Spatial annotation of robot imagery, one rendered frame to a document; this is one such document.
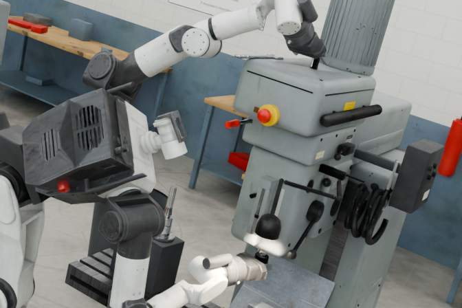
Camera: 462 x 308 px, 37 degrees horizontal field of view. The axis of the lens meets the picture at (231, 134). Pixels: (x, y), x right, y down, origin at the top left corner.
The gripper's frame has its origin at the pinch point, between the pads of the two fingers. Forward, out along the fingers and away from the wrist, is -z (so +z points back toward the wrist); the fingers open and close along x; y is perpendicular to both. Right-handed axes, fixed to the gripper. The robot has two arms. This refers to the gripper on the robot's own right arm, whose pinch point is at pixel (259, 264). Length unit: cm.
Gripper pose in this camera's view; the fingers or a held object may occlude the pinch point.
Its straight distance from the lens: 225.1
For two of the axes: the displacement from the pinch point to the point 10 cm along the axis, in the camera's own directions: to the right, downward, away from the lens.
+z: -7.0, 0.2, -7.2
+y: -2.3, 9.4, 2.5
